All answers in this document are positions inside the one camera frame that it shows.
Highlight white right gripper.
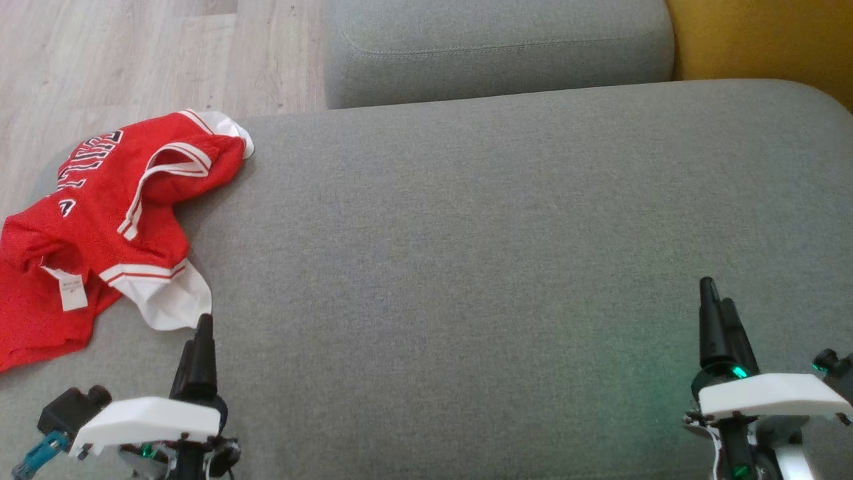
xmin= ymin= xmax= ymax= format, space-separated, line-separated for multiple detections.
xmin=683 ymin=276 xmax=853 ymax=425

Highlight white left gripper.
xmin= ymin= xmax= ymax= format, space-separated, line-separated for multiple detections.
xmin=70 ymin=313 xmax=242 ymax=480

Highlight red basketball jersey white sleeves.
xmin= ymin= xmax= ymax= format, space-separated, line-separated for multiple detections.
xmin=0 ymin=109 xmax=255 ymax=332

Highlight grey sofa seat cushion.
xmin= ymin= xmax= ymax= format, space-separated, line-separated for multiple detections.
xmin=0 ymin=79 xmax=853 ymax=480

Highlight yellow cushion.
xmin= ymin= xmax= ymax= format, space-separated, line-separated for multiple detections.
xmin=665 ymin=0 xmax=853 ymax=113

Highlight grey sofa back cushion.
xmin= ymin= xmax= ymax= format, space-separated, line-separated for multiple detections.
xmin=323 ymin=0 xmax=675 ymax=110

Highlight teal left cable connector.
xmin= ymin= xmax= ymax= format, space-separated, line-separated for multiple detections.
xmin=12 ymin=431 xmax=69 ymax=480

